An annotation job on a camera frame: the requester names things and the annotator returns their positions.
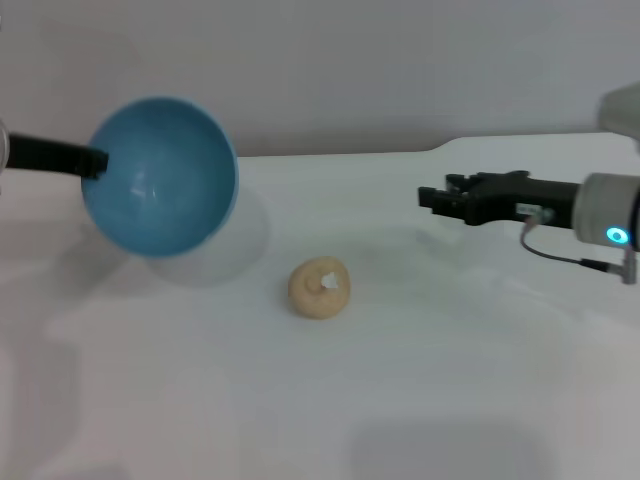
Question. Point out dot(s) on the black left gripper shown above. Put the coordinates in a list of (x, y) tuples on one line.
[(45, 155)]

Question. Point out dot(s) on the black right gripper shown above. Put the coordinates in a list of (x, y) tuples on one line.
[(500, 200)]

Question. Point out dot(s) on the blue ceramic bowl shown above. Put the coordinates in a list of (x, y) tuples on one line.
[(165, 185)]

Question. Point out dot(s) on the round beige egg yolk pastry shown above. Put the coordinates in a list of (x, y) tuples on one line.
[(312, 300)]

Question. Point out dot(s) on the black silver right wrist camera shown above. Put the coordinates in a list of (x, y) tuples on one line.
[(622, 112)]

